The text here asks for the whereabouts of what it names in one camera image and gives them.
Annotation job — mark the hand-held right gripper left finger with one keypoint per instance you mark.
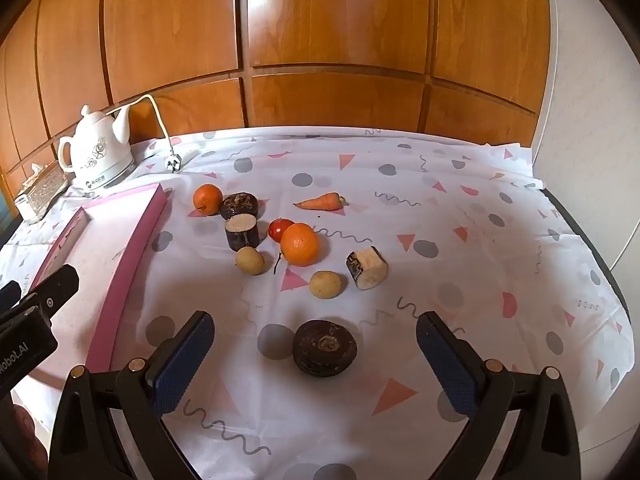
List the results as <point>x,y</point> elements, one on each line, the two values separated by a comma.
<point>182,365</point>

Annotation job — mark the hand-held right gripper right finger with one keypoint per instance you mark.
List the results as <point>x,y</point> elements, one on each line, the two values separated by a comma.
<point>447,367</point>

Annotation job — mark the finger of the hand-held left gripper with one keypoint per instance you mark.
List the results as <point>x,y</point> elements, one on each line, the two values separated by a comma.
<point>57,290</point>
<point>9,296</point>

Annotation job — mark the pink tray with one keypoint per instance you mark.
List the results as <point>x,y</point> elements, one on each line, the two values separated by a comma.
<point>100,240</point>

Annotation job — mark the small round potato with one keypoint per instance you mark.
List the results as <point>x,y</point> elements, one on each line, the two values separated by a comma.
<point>250,261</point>
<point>326,285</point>

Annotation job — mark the dark round sweet potato end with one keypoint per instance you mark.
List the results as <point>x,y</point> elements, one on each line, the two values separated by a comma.
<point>325,347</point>

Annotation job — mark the pale cut yam piece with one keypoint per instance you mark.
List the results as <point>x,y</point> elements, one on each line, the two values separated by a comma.
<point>369,269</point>

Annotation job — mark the purple cut sweet potato piece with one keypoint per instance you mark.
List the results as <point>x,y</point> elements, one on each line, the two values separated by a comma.
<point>242,234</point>

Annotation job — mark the large orange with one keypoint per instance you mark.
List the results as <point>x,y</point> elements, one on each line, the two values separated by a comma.
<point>300,245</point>

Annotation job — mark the person's left hand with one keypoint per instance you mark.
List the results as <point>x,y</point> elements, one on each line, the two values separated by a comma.
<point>25,432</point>

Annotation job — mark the dark glass cabinet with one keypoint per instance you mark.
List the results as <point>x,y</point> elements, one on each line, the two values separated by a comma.
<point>6,212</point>

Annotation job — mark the white patterned tablecloth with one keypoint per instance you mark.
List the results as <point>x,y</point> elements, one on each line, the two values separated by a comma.
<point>450,280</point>

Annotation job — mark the silver tissue box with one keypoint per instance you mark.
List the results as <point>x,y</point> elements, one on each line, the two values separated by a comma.
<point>40,194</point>

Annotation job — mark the white ceramic electric kettle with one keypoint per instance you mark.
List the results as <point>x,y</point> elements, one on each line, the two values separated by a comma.
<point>97,157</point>

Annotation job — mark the red tomato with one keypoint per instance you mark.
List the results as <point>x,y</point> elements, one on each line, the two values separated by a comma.
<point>276,230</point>

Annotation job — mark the small orange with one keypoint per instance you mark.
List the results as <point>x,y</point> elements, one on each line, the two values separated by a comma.
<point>207,199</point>

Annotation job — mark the dark sweet potato chunk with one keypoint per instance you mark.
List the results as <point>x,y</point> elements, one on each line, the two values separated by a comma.
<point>240,205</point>

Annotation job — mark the carrot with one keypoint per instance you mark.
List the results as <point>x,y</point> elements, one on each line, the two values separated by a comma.
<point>320,202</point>

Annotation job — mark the wooden wardrobe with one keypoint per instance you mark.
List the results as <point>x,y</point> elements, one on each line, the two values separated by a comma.
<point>325,20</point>

